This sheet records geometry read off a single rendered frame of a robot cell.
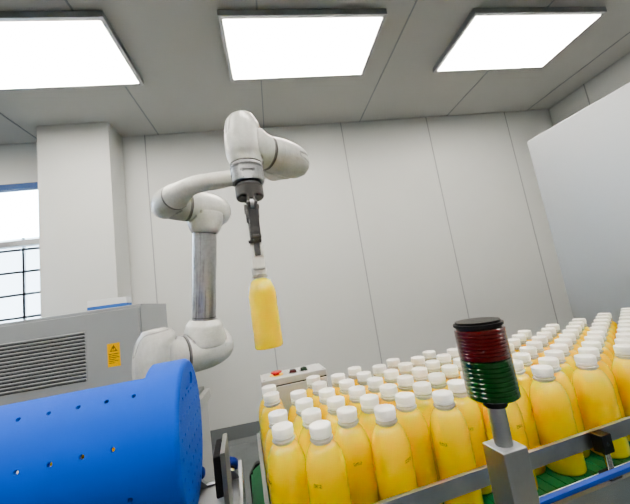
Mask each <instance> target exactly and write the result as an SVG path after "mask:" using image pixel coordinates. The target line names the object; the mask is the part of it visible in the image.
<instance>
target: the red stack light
mask: <svg viewBox="0 0 630 504"><path fill-rule="evenodd" d="M454 334H455V335H454V336H455V340H456V345H457V350H458V355H459V358H460V359H461V360H463V361H466V362H473V363H492V362H499V361H504V360H507V359H509V358H510V357H511V356H512V353H511V349H510V345H509V341H508V338H507V337H508V336H507V332H506V327H505V326H504V325H502V327H499V328H496V329H491V330H483V331H458V330H456V329H454Z"/></svg>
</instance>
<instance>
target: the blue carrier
mask: <svg viewBox="0 0 630 504"><path fill-rule="evenodd" d="M113 447H114V448H115V451H114V452H113V451H112V448H113ZM82 455H84V458H83V459H82ZM202 460H203V438H202V417H201V405H200V397H199V389H198V384H197V379H196V374H195V371H194V368H193V365H192V364H191V362H190V361H189V360H188V359H179V360H174V361H168V362H163V363H157V364H154V365H152V366H151V367H150V369H149V370H148V372H147V374H146V377H145V378H143V379H138V380H133V381H127V382H122V383H117V384H112V385H107V386H101V387H96V388H91V389H86V390H81V391H75V392H70V393H65V394H60V395H54V396H49V397H44V398H39V399H34V400H28V401H23V402H18V403H13V404H8V405H2V406H0V504H198V502H199V497H200V490H201V480H202ZM51 462H52V466H50V463H51ZM17 471H19V473H18V474H16V472H17Z"/></svg>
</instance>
